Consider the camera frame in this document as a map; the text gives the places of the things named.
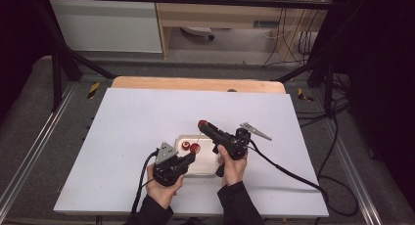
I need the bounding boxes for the left hand-held gripper cable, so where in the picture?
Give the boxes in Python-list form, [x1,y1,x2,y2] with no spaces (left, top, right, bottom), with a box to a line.
[130,149,160,216]

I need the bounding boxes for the person's right hand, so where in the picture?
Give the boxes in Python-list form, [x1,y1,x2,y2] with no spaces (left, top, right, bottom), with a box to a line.
[217,145,249,187]

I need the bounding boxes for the white chair base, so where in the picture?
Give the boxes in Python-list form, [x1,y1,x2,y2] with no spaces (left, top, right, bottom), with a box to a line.
[180,25,216,41]

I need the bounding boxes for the hand-held gripper cable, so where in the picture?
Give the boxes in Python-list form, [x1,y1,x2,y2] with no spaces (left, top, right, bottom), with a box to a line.
[130,149,160,216]
[248,140,360,218]

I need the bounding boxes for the wooden table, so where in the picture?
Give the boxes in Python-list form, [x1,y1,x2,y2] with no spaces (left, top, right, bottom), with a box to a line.
[111,75,287,95]

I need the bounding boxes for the right hand-held gripper cable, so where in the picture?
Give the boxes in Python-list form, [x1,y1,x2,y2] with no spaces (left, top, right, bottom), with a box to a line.
[248,140,360,218]

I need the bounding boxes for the white square tray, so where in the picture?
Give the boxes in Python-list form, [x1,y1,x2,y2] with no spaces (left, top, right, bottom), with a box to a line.
[174,134,220,178]

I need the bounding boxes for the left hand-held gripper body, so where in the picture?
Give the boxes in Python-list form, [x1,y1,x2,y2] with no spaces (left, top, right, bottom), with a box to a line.
[153,142,190,188]

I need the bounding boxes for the hanging black cables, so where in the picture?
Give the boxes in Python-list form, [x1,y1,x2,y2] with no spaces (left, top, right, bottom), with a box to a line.
[261,6,325,68]

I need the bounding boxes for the black floor cables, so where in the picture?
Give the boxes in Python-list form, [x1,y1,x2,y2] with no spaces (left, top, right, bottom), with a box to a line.
[296,72,351,128]

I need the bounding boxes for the wooden desk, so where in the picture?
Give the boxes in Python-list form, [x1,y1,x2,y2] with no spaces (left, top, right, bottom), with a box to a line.
[153,0,337,61]

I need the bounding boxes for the black curtain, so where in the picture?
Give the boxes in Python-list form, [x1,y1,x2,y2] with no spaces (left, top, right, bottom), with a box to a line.
[0,0,55,123]
[336,0,415,216]

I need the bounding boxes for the black metal frame bar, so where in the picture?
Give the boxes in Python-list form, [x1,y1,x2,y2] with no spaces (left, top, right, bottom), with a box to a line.
[32,0,338,11]

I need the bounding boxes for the white cabinet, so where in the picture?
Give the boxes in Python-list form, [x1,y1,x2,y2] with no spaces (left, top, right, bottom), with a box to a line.
[48,0,163,54]

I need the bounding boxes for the aluminium floor rail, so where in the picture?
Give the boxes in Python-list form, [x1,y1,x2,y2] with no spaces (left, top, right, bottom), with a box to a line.
[0,82,78,213]
[321,117,384,225]

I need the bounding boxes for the person's left hand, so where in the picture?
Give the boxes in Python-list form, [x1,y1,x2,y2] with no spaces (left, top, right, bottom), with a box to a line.
[145,163,185,210]

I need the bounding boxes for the black metal stand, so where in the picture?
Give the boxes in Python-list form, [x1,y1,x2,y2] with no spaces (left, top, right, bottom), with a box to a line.
[33,0,116,113]
[276,50,338,119]

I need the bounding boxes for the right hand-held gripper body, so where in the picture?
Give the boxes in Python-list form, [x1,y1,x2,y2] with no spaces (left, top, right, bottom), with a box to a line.
[211,121,273,178]

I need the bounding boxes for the yellow black tape marker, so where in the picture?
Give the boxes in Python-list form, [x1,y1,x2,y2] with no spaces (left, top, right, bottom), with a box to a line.
[86,81,101,100]
[297,87,315,103]

